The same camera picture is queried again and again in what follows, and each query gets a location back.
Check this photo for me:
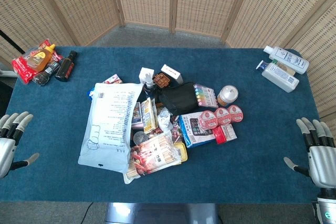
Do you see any bamboo skewers pack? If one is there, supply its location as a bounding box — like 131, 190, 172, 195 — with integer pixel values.
123, 132, 182, 185

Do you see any big pale blue bag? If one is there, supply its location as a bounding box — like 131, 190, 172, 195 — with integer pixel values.
77, 82, 144, 174

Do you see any red white candy packet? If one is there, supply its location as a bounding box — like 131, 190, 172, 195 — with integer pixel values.
102, 73, 123, 85

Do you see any woven folding screen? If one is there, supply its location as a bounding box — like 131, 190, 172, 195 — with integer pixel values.
0, 0, 336, 130

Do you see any yellow card pack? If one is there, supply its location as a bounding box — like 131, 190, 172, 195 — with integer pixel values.
140, 97, 158, 135

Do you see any blue table cloth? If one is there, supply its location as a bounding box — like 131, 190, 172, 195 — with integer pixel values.
0, 46, 321, 204

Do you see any orange honey bottle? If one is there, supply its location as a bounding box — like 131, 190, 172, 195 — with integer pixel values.
27, 44, 56, 72

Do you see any white box with red print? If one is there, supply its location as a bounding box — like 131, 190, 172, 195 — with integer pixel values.
160, 63, 184, 84

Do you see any black pouch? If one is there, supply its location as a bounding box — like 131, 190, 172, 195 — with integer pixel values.
156, 81, 201, 116

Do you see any dark soy sauce bottle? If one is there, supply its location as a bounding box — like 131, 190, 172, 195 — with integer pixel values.
55, 50, 78, 82

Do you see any brown square electrical part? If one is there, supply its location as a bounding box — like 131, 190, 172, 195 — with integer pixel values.
153, 73, 170, 89

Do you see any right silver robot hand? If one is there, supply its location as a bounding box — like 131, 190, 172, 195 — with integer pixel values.
283, 117, 336, 189

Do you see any clear jar with white lid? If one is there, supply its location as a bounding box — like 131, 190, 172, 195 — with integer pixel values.
216, 84, 239, 107

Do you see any red snack packet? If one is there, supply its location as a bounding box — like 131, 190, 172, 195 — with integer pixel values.
11, 39, 64, 85

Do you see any dark blue spray bottle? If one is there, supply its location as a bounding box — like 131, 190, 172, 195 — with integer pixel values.
143, 72, 158, 103

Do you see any white spray bottle box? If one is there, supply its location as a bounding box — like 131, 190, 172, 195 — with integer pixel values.
138, 67, 155, 85

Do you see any coloured marker set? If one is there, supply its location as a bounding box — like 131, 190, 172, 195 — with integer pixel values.
193, 83, 219, 109

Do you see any blue phone accessory box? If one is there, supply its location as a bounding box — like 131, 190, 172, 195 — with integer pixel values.
178, 111, 218, 148

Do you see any small tan packet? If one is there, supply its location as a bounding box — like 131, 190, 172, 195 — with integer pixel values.
272, 59, 297, 77

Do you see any large white lotion bottle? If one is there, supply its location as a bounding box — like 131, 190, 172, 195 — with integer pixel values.
263, 45, 310, 75

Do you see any white pump bottle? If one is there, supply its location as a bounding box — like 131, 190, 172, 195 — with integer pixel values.
256, 60, 300, 93

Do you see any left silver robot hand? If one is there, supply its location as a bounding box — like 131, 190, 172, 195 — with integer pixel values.
0, 111, 40, 179

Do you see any red and white small box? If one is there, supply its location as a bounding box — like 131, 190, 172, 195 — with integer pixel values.
212, 123, 238, 145

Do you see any red round cup pack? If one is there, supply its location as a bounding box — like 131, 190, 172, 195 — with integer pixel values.
198, 104, 244, 130

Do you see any blue playing card box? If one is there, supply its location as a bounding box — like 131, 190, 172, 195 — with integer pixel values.
131, 101, 144, 130

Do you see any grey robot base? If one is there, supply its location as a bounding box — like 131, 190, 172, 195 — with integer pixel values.
104, 202, 223, 224

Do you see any crumpled silver wrapper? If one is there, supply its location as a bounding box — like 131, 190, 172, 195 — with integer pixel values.
156, 107, 174, 133

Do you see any black pepper grinder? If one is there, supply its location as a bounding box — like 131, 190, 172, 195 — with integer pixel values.
33, 60, 61, 87

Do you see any black floor cable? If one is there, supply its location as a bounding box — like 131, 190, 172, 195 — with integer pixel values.
77, 202, 94, 224

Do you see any yellow sponge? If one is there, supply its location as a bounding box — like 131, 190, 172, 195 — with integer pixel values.
174, 142, 188, 163

